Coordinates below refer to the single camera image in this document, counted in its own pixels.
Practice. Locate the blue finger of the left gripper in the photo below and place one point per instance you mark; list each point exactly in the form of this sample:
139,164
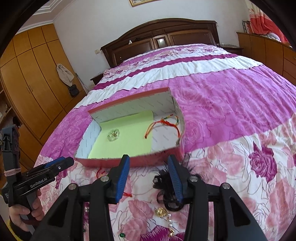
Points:
54,162
62,164

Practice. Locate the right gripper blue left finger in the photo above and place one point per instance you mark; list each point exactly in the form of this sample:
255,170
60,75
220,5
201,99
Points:
64,220

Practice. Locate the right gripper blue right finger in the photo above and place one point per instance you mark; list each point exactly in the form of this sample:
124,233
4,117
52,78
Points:
232,218

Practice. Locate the black feather hair clip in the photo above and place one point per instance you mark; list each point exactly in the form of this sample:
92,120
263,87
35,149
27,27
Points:
166,189

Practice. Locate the person's left hand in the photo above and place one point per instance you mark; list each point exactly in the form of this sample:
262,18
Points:
17,210

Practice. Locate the black bag on wardrobe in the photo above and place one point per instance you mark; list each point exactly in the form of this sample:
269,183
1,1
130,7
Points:
73,90

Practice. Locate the green paper sheet in box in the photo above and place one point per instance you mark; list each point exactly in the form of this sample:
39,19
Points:
123,135

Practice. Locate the wooden wardrobe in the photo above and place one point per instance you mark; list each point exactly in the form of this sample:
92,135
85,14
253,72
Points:
32,94

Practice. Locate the beige cloth on wardrobe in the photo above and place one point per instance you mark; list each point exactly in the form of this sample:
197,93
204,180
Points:
65,75

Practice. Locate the left dark nightstand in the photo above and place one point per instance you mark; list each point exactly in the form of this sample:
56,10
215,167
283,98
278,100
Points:
96,79

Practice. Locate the dark nightstand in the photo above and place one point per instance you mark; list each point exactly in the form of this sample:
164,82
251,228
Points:
232,49
96,79

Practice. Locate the pink floral bedspread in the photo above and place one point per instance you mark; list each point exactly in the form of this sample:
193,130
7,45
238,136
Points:
239,122

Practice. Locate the red cardboard box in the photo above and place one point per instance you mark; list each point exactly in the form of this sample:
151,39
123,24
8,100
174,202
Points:
166,131

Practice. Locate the dark wooden headboard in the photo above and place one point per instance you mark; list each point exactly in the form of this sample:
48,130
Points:
159,34

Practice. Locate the wooden side cabinet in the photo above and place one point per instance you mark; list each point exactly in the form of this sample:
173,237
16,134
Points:
275,55

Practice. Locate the right dark nightstand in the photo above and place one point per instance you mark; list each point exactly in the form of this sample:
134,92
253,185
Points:
232,49

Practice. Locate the framed wedding photo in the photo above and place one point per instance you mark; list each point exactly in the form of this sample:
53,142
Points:
139,2

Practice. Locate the floral red curtain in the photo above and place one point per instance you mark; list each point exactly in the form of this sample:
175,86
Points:
262,25

